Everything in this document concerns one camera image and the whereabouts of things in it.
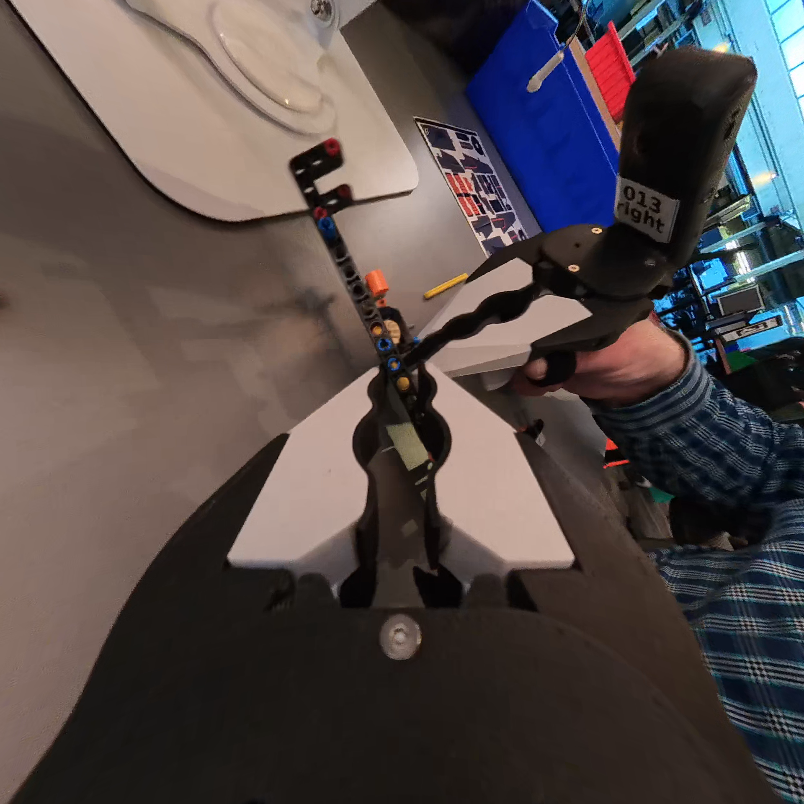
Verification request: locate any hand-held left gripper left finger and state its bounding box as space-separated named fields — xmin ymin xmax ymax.
xmin=226 ymin=366 xmax=385 ymax=567

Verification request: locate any person's right hand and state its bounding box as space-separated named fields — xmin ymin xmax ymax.
xmin=510 ymin=313 xmax=692 ymax=406

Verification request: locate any lego sticker sheet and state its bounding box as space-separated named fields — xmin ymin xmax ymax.
xmin=413 ymin=116 xmax=542 ymax=258

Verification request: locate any blue plastic bin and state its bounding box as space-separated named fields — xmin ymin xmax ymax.
xmin=465 ymin=0 xmax=623 ymax=233

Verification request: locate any red plastic bin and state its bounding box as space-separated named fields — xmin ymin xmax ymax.
xmin=584 ymin=22 xmax=638 ymax=120

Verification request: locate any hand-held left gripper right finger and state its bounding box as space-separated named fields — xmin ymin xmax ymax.
xmin=429 ymin=366 xmax=577 ymax=570

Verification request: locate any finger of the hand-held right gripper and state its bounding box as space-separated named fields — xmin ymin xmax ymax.
xmin=416 ymin=234 xmax=549 ymax=338
xmin=404 ymin=291 xmax=595 ymax=379

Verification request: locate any black lego chassis build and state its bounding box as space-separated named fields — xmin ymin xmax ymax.
xmin=289 ymin=138 xmax=441 ymax=497

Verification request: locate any person's plaid shirt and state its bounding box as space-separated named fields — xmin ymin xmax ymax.
xmin=647 ymin=502 xmax=804 ymax=804

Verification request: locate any white book stand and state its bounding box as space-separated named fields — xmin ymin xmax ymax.
xmin=13 ymin=0 xmax=585 ymax=222

